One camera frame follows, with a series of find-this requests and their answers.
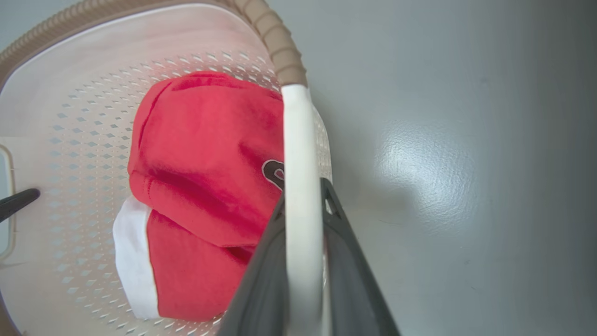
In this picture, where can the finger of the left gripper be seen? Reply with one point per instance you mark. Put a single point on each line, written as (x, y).
(18, 201)

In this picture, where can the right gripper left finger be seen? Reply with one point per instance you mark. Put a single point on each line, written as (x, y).
(266, 289)

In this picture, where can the cream laundry basket brown rim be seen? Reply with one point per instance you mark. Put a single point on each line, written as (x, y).
(93, 70)

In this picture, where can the red garment with white stripe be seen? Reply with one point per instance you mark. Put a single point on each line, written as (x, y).
(200, 140)

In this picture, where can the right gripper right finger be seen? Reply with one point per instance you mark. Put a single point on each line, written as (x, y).
(350, 289)

